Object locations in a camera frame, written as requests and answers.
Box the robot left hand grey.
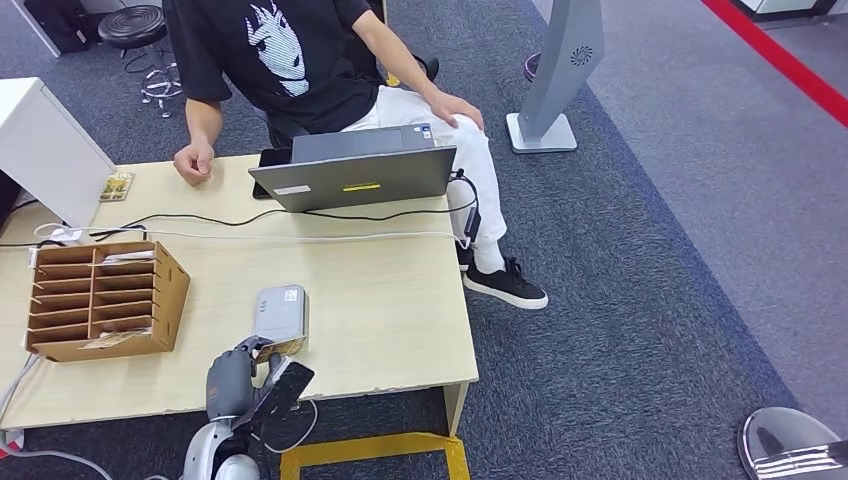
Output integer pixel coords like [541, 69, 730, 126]
[205, 335, 286, 422]

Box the person's right hand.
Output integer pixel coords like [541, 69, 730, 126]
[173, 137, 215, 187]

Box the person's left hand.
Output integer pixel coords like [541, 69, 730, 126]
[427, 90, 486, 132]

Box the patterned ID card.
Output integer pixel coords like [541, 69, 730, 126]
[254, 336, 308, 364]

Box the yellow patterned card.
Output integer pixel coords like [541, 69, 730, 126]
[99, 172, 136, 203]

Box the wooden card organizer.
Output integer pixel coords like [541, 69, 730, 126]
[26, 241, 192, 364]

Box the white card in organizer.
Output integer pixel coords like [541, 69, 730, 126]
[102, 250, 157, 265]

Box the person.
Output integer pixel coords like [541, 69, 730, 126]
[162, 0, 550, 311]

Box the black phone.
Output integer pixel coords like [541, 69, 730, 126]
[252, 148, 293, 201]

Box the grey kiosk stand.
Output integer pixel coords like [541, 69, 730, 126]
[505, 0, 606, 156]

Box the grey laptop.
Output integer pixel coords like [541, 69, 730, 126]
[249, 124, 458, 214]

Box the white cabinet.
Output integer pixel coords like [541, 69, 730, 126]
[0, 78, 118, 230]

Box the black round stool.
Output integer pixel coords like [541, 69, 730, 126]
[97, 5, 183, 119]

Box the black bag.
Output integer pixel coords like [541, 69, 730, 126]
[23, 0, 101, 58]

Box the beige desk leg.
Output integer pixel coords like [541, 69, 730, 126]
[442, 380, 471, 439]

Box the white furniture black base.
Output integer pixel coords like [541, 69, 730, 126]
[728, 0, 837, 24]

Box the thin black laptop cable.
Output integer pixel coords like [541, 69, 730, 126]
[89, 170, 480, 243]

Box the white looping floor cable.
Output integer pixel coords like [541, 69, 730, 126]
[142, 397, 320, 480]

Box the white desk cable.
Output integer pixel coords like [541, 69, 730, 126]
[34, 223, 472, 250]

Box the yellow floor tape frame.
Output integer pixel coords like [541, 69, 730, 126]
[279, 433, 471, 480]

